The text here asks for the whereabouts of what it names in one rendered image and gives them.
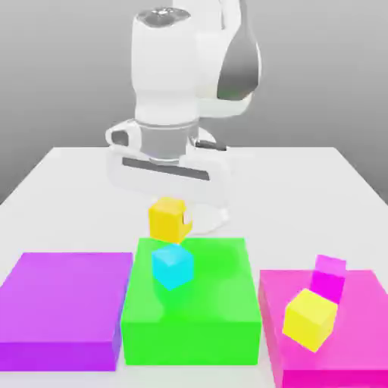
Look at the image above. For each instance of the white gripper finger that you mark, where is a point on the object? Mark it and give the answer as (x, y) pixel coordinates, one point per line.
(188, 216)

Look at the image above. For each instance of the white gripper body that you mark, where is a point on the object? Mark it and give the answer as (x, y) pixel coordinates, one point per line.
(169, 185)

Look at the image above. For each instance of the small orange cube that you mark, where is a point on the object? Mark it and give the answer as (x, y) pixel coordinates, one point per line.
(165, 219)

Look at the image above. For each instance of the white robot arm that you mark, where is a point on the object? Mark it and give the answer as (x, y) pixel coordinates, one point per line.
(163, 75)

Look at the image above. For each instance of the small cyan cube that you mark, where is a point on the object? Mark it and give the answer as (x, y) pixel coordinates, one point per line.
(172, 268)

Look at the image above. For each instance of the small magenta cube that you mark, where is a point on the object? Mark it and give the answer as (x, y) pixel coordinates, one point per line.
(329, 280)

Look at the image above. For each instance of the small yellow cube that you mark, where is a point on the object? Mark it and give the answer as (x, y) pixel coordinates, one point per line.
(307, 319)

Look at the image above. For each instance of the large green box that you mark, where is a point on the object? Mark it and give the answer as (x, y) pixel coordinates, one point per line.
(209, 303)

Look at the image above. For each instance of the large purple box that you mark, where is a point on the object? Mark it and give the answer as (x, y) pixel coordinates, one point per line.
(60, 303)

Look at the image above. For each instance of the large pink box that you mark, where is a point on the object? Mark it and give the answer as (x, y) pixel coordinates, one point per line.
(357, 333)

